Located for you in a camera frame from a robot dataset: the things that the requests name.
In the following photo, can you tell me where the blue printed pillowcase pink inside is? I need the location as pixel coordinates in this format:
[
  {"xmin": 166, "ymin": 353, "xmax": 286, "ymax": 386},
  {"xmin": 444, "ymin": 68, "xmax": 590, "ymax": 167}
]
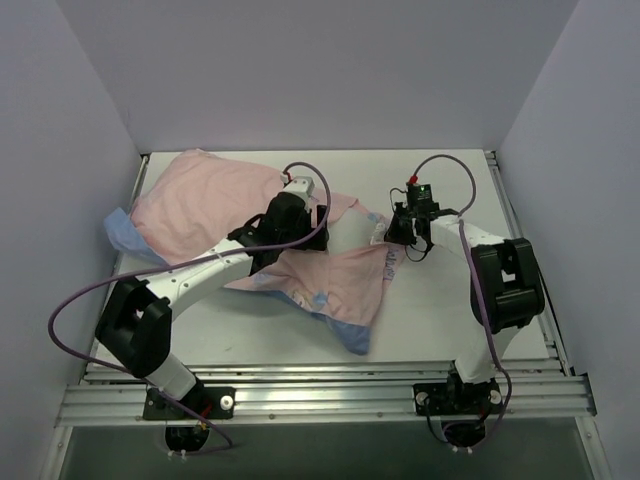
[{"xmin": 103, "ymin": 149, "xmax": 404, "ymax": 355}]

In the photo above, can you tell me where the aluminium table edge rail left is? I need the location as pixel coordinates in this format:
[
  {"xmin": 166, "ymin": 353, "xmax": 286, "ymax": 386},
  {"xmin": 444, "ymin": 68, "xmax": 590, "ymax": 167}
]
[{"xmin": 82, "ymin": 154, "xmax": 151, "ymax": 361}]

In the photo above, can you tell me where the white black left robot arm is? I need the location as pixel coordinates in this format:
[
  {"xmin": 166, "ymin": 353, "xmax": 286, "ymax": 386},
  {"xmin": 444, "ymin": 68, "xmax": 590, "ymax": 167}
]
[{"xmin": 95, "ymin": 192, "xmax": 330, "ymax": 419}]

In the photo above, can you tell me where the aluminium front rail frame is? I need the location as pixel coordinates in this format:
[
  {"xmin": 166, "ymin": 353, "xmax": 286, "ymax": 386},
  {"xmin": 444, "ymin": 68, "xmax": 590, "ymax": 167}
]
[{"xmin": 56, "ymin": 360, "xmax": 596, "ymax": 427}]

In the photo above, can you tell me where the aluminium table edge rail right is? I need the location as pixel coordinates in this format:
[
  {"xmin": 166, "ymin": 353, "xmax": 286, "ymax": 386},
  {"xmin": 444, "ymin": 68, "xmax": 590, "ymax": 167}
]
[{"xmin": 484, "ymin": 151, "xmax": 576, "ymax": 376}]

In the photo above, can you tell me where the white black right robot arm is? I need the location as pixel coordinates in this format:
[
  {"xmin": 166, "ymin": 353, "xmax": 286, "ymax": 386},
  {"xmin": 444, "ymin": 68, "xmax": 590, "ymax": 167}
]
[{"xmin": 385, "ymin": 176, "xmax": 545, "ymax": 419}]

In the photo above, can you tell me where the aluminium table edge rail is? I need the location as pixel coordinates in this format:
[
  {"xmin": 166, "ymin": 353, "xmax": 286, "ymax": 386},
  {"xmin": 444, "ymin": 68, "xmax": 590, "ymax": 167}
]
[
  {"xmin": 82, "ymin": 154, "xmax": 151, "ymax": 361},
  {"xmin": 484, "ymin": 151, "xmax": 576, "ymax": 376}
]

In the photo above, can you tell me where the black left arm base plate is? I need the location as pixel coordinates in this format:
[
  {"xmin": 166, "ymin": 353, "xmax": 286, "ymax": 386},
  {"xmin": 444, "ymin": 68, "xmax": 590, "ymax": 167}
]
[{"xmin": 142, "ymin": 385, "xmax": 236, "ymax": 421}]

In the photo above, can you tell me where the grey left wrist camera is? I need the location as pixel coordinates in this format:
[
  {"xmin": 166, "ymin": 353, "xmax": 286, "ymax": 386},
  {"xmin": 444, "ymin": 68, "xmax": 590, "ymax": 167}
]
[{"xmin": 280, "ymin": 172, "xmax": 315, "ymax": 202}]

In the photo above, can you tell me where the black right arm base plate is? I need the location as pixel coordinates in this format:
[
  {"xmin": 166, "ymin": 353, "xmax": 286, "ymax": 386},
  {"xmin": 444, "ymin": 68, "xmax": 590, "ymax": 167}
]
[{"xmin": 412, "ymin": 382, "xmax": 503, "ymax": 418}]

